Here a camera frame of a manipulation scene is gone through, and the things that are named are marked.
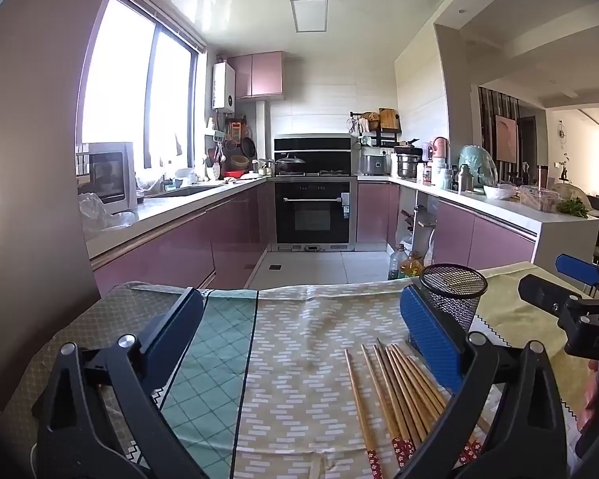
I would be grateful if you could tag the steel kitchen sink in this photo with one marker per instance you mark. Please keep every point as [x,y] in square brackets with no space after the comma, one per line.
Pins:
[189,189]

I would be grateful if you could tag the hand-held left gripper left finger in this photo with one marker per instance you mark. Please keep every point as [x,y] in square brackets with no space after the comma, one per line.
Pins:
[177,329]

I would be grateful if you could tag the dark slatted partition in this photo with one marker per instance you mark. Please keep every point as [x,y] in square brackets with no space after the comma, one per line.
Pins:
[486,129]

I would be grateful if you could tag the round wall clock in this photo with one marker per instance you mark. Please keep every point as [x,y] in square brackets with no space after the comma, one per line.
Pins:
[563,132]

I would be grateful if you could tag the yellow cooking oil bottle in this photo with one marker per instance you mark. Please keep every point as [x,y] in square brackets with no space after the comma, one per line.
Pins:
[410,267]

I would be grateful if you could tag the black range hood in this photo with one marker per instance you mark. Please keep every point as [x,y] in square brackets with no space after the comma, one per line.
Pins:
[314,144]

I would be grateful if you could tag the pink wall cabinet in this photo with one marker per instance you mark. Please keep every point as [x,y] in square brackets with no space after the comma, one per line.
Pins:
[257,75]

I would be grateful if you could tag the framed wall picture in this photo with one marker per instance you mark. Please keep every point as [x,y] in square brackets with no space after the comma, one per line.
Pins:
[506,139]

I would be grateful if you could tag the white bowl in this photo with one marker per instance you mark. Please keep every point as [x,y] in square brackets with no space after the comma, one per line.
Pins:
[499,192]

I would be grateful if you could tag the black counter shelf rack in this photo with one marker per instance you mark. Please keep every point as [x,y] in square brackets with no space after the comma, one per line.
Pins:
[379,137]

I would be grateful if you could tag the bunch of wooden chopsticks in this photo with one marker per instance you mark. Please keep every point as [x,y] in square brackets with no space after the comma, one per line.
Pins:
[404,384]

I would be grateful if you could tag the stainless steamer pot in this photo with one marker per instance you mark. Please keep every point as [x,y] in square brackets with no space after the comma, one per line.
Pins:
[408,167]

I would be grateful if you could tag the white wall water heater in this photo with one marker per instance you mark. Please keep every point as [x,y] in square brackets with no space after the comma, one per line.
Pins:
[223,87]

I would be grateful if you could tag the bunch of green herbs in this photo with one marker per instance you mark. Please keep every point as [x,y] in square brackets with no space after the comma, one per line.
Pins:
[574,208]

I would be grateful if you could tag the kitchen window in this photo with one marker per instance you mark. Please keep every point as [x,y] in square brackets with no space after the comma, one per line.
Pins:
[125,85]

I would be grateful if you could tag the hanging black frying pan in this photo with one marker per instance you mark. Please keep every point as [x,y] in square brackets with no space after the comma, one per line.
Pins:
[248,147]

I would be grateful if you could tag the steel thermos bottle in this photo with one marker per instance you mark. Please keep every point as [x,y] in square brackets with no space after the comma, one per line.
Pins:
[464,179]

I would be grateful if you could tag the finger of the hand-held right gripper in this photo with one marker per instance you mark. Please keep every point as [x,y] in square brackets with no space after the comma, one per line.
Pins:
[541,290]
[576,267]

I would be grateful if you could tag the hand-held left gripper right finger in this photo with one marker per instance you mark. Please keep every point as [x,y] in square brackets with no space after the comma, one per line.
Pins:
[429,334]

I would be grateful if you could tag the person's right hand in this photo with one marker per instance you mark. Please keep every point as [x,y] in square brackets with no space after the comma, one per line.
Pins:
[591,399]

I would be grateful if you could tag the mint green covered appliance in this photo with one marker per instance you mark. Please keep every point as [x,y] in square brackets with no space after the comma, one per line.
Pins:
[479,164]

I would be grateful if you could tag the woven bamboo basket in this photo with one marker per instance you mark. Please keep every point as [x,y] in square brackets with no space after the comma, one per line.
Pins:
[239,162]

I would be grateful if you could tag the black built-in oven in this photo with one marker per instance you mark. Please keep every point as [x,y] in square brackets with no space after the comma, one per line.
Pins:
[312,214]

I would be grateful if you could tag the black lidded wok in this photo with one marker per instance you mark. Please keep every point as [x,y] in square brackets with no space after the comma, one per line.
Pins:
[289,164]

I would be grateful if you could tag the black mesh utensil holder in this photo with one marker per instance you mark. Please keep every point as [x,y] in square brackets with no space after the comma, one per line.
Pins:
[459,304]

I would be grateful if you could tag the pink base cabinet run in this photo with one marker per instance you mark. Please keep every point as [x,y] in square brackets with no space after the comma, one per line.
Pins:
[179,249]
[494,247]

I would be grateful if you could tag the dark sauce bottle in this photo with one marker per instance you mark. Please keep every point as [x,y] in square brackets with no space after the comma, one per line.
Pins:
[395,264]

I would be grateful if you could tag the hanging orange grater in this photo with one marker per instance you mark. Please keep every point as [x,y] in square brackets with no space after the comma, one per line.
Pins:
[236,130]

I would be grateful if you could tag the rectangular ceiling light panel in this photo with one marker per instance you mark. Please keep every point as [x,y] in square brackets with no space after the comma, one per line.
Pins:
[309,15]

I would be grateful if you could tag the wooden cutting board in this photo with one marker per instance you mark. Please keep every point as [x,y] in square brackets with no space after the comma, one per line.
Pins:
[387,118]

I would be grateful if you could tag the clear plastic food container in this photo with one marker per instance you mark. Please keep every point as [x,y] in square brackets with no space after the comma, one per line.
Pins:
[539,198]

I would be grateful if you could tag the patchwork print tablecloth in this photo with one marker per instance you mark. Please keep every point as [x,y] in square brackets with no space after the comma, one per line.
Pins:
[299,359]

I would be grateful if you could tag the pink kettle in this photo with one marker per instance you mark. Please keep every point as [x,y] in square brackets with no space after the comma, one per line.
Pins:
[440,148]

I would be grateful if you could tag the clear plastic bag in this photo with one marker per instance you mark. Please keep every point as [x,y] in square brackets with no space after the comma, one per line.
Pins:
[97,212]

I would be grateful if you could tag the silver countertop oven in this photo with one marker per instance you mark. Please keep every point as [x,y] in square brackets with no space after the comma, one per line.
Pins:
[110,177]

